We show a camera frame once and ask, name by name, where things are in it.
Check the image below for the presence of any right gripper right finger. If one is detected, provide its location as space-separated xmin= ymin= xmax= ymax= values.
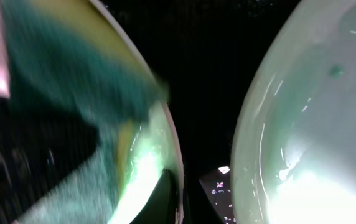
xmin=199 ymin=166 xmax=236 ymax=224

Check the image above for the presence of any green sponge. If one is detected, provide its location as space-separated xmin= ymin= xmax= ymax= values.
xmin=0 ymin=1 xmax=167 ymax=223

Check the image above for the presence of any mint plate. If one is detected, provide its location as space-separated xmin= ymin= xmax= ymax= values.
xmin=230 ymin=0 xmax=356 ymax=224

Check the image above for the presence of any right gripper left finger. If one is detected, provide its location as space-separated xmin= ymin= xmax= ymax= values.
xmin=131 ymin=169 xmax=181 ymax=224

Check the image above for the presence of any white plate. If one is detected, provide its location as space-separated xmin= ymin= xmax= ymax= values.
xmin=19 ymin=0 xmax=185 ymax=224

